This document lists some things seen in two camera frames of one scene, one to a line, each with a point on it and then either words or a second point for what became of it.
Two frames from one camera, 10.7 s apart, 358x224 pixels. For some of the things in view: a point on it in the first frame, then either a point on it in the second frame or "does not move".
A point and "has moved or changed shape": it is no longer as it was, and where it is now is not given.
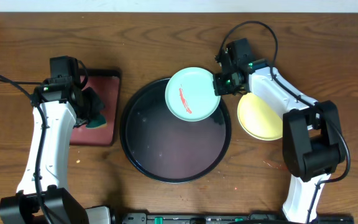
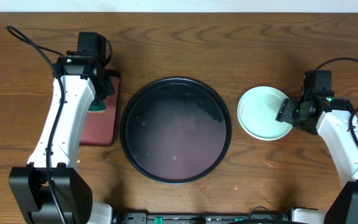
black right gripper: [220, 89] → [285, 112]
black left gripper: [89, 104] → [105, 90]
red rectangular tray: [106, 84] does not move
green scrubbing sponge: [98, 122] has moved or changed shape
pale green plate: [190, 94] → [258, 109]
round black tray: [166, 149] does not move
